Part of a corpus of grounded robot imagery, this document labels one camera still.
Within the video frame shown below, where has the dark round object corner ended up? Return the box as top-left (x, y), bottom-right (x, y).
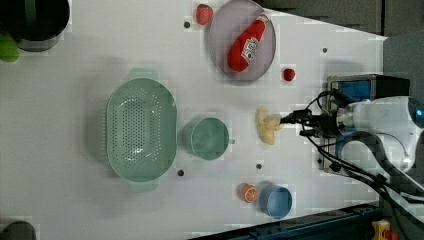
top-left (0, 221), bottom-right (37, 240)

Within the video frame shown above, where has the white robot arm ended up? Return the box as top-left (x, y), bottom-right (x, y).
top-left (280, 96), bottom-right (423, 172)

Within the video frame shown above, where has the green utensil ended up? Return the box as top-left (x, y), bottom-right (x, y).
top-left (0, 34), bottom-right (19, 62)

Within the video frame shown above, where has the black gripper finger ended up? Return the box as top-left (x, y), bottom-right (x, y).
top-left (280, 115), bottom-right (295, 124)

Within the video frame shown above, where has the blue bowl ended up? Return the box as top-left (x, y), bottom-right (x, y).
top-left (259, 184), bottom-right (293, 219)

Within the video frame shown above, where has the peeled toy banana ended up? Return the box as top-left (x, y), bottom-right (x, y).
top-left (257, 107), bottom-right (284, 145)

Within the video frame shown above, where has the toy orange half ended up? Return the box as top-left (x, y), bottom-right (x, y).
top-left (240, 184), bottom-right (258, 203)

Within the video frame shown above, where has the green mug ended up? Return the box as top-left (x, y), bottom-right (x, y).
top-left (182, 117), bottom-right (235, 160)

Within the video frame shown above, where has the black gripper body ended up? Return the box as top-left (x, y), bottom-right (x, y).
top-left (293, 109), bottom-right (340, 138)

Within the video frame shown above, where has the red toy strawberry near plate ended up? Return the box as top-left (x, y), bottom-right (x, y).
top-left (196, 4), bottom-right (213, 25)

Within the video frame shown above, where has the grey round plate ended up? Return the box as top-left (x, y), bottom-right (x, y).
top-left (208, 0), bottom-right (276, 81)

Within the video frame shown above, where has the yellow clamp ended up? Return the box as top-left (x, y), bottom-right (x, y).
top-left (372, 220), bottom-right (399, 240)

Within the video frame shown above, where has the red ketchup bottle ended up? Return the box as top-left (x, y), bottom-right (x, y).
top-left (227, 12), bottom-right (270, 72)

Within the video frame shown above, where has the red toy strawberry on table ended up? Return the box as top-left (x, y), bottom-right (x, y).
top-left (283, 68), bottom-right (296, 81)

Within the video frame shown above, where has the green perforated colander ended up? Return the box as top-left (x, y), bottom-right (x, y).
top-left (106, 68), bottom-right (177, 193)

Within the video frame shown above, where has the black cylindrical container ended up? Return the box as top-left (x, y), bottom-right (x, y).
top-left (0, 0), bottom-right (71, 52)

